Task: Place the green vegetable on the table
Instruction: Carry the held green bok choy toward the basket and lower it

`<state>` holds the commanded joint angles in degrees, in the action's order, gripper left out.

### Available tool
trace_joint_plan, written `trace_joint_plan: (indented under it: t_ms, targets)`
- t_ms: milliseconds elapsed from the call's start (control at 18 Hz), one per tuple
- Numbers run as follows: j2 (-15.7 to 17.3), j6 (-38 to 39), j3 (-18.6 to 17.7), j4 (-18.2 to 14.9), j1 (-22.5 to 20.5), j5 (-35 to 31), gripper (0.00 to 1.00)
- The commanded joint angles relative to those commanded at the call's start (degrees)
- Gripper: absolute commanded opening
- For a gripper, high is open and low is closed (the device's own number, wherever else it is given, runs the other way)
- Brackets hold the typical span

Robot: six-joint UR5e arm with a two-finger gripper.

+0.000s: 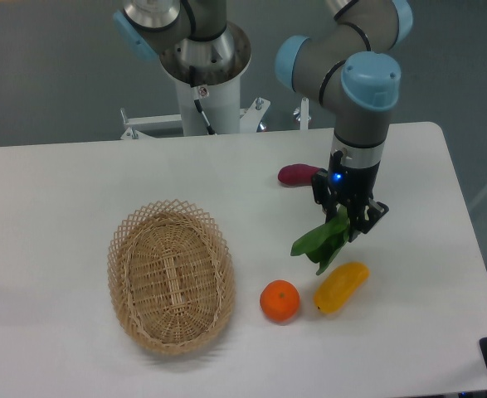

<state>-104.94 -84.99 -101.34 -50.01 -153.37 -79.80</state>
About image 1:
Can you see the orange tangerine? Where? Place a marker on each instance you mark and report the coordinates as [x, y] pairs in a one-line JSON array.
[[280, 301]]

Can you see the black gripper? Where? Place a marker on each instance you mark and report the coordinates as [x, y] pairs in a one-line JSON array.
[[350, 187]]

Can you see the purple sweet potato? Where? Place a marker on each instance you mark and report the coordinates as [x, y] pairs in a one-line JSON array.
[[298, 175]]

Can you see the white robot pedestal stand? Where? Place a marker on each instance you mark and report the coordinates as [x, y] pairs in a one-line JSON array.
[[207, 78]]

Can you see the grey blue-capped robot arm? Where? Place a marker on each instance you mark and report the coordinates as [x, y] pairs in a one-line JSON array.
[[349, 73]]

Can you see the woven wicker basket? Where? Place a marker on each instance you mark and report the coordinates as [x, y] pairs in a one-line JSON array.
[[171, 278]]

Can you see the yellow mango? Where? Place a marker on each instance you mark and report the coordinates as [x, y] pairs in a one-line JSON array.
[[340, 286]]

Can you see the green leafy vegetable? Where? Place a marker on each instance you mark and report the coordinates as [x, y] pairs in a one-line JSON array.
[[322, 244]]

